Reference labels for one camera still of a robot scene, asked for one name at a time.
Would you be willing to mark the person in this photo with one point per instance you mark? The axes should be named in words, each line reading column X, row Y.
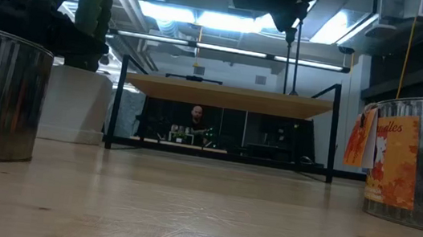
column 197, row 112

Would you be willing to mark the hanging linear light fixture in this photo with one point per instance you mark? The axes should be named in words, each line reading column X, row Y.
column 228, row 50

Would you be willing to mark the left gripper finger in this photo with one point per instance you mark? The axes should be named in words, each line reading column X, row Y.
column 83, row 44

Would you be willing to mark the ceiling light panel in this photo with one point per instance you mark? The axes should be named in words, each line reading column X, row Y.
column 166, row 11
column 231, row 22
column 336, row 26

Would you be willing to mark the black ceiling camera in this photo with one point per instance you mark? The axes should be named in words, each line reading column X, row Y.
column 346, row 50

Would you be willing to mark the short black candlestick holder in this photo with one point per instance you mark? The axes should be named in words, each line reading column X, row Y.
column 290, row 35

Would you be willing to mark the wooden background desk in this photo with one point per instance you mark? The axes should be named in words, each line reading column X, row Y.
column 192, row 147

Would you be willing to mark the white plant pot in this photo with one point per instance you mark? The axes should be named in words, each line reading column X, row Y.
column 75, row 106

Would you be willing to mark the tall black candlestick holder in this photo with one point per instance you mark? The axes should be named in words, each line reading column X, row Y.
column 296, row 64

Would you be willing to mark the green cactus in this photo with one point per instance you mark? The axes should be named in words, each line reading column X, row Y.
column 92, row 2

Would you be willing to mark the wooden shelf black metal frame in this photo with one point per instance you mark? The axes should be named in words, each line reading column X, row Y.
column 230, row 96

